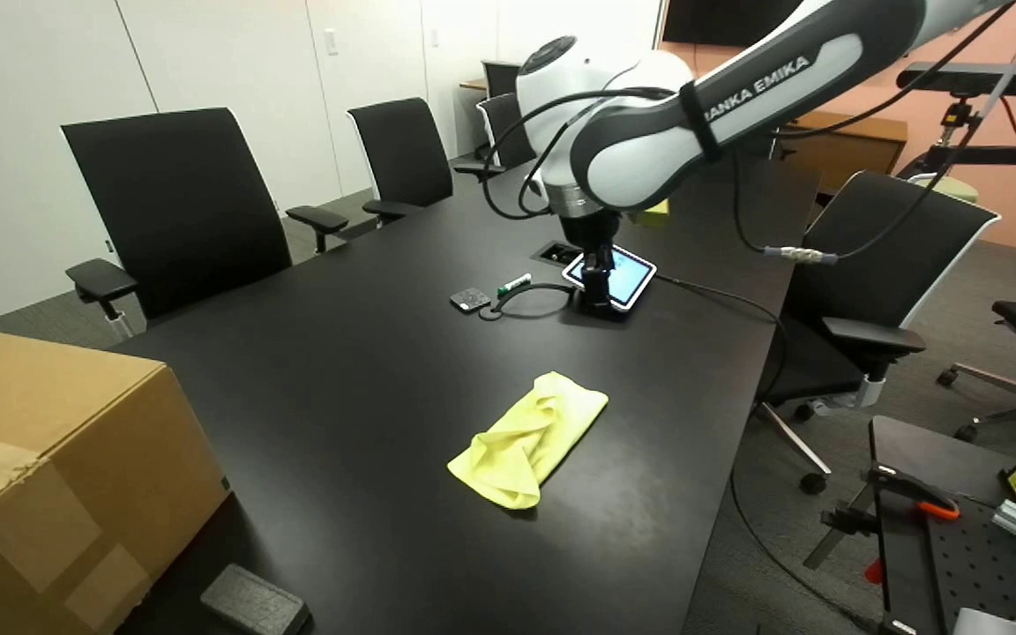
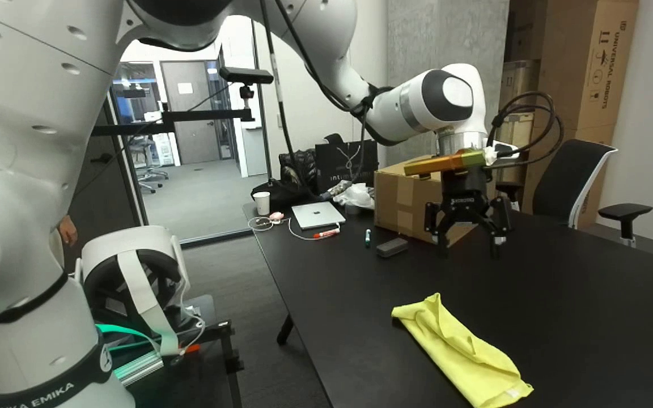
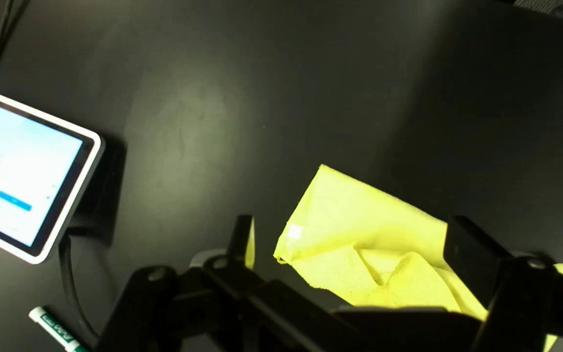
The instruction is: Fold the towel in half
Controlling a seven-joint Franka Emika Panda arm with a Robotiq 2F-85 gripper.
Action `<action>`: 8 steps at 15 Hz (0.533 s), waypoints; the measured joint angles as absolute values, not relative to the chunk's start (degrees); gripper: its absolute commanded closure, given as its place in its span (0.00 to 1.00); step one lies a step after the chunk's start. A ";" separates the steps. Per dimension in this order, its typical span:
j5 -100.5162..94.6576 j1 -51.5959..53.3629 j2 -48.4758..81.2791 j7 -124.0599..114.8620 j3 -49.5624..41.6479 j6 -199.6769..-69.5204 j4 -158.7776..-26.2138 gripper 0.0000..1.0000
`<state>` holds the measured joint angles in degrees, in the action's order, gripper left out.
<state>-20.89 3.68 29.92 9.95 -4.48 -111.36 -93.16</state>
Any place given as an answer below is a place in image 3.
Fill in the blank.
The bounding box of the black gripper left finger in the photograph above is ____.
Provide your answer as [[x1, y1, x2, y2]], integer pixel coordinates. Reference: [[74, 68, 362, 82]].
[[94, 213, 336, 352]]

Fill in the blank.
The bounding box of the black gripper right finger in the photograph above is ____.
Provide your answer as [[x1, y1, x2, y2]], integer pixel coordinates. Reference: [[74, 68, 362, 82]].
[[446, 213, 563, 352]]

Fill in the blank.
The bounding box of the yellow towel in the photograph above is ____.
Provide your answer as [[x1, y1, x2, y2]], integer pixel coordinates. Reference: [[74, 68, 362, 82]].
[[244, 162, 563, 352]]

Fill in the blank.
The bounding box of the green and white marker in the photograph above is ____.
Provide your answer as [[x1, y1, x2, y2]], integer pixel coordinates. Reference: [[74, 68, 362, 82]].
[[27, 305, 92, 352]]

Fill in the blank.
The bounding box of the black tablet stand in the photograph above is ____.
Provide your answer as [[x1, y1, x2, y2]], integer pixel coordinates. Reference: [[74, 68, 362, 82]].
[[64, 133, 129, 248]]

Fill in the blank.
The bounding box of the white framed tablet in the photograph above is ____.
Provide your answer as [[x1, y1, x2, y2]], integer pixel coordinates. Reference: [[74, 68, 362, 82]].
[[0, 84, 106, 266]]

